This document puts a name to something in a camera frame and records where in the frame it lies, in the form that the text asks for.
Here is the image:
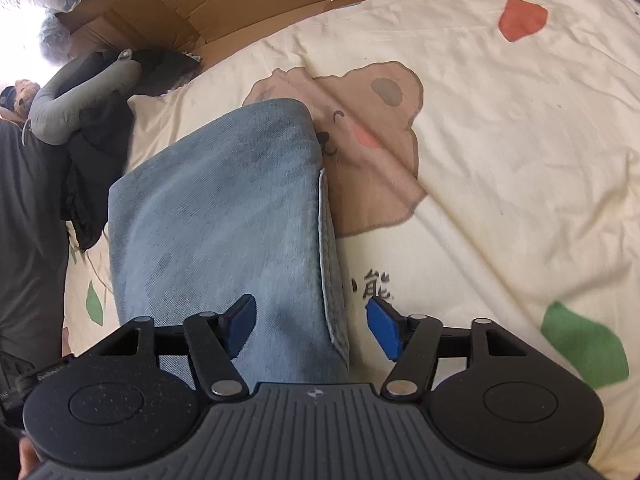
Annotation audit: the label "grey neck pillow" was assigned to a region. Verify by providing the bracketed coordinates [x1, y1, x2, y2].
[28, 49, 142, 146]

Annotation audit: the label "person's left hand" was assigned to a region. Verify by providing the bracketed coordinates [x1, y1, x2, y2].
[17, 438, 40, 480]

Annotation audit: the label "blue denim pants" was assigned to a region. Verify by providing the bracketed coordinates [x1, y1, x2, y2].
[107, 99, 349, 384]

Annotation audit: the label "dark grey pillow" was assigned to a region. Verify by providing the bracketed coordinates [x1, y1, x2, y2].
[1, 120, 68, 368]

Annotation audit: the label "black garment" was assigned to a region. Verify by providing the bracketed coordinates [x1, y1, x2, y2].
[61, 49, 200, 252]

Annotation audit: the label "small teddy bear toy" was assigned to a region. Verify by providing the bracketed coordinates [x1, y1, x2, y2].
[0, 79, 40, 122]

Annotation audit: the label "cream bear print bedsheet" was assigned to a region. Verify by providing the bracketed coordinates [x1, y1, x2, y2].
[65, 0, 639, 479]

